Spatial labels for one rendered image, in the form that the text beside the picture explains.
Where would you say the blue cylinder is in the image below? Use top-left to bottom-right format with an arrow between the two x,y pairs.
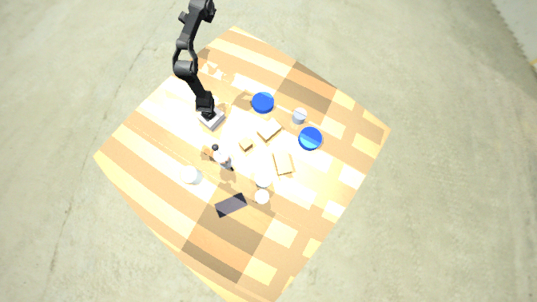
298,127 -> 322,151
252,91 -> 274,115

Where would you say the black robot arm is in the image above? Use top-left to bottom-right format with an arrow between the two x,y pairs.
172,0 -> 217,121

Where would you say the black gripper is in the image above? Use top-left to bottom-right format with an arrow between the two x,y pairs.
178,11 -> 189,24

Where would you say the small tan cube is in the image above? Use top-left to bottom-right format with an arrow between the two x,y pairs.
238,137 -> 253,152

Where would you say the grey cylinder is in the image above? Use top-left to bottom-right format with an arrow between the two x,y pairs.
292,107 -> 308,125

